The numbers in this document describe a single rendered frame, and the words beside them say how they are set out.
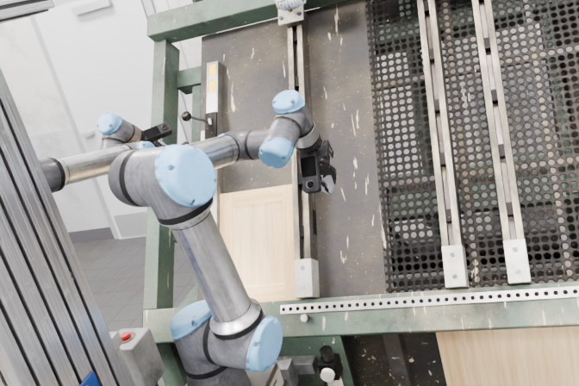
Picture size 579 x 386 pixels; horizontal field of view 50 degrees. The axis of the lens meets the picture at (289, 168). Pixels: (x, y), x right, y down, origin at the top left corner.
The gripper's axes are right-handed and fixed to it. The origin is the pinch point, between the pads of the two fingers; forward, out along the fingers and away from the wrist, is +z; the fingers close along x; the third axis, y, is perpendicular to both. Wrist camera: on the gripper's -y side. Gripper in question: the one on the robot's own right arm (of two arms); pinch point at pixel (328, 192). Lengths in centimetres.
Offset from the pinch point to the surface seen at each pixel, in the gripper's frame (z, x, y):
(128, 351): 28, 74, -32
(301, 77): 5, 19, 61
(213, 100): 8, 57, 62
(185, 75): 8, 74, 81
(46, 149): 164, 349, 236
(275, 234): 33.8, 32.5, 12.9
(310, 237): 30.7, 17.5, 7.9
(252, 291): 42, 42, -5
